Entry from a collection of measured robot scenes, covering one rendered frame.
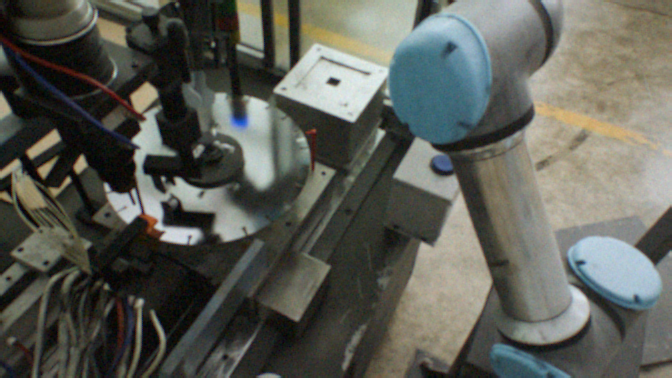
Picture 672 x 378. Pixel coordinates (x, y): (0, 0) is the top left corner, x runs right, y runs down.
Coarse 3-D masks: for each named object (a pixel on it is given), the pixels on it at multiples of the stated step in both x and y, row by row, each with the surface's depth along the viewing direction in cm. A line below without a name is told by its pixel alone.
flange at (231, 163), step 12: (228, 144) 90; (204, 156) 86; (216, 156) 86; (228, 156) 88; (240, 156) 88; (216, 168) 86; (228, 168) 86; (240, 168) 87; (192, 180) 85; (204, 180) 85; (216, 180) 85
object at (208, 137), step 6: (216, 126) 87; (204, 132) 85; (210, 132) 85; (216, 132) 87; (204, 138) 84; (210, 138) 84; (198, 144) 84; (204, 144) 84; (210, 144) 84; (216, 144) 84; (222, 144) 84; (198, 150) 83; (204, 150) 85; (210, 150) 85; (216, 150) 87; (228, 150) 84; (198, 156) 83
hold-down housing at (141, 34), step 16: (144, 16) 58; (160, 16) 62; (128, 32) 60; (144, 32) 60; (160, 32) 60; (144, 48) 59; (160, 48) 59; (160, 64) 61; (176, 64) 63; (192, 64) 65; (160, 80) 62; (176, 80) 64; (160, 96) 66; (176, 96) 67; (160, 112) 70; (176, 112) 68; (192, 112) 70; (160, 128) 71; (176, 128) 69; (192, 128) 71; (176, 144) 71; (192, 144) 73
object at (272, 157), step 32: (224, 96) 99; (224, 128) 93; (256, 128) 94; (288, 128) 94; (256, 160) 89; (288, 160) 89; (160, 192) 84; (192, 192) 84; (224, 192) 85; (256, 192) 85; (288, 192) 85; (160, 224) 80; (192, 224) 81; (224, 224) 81; (256, 224) 81
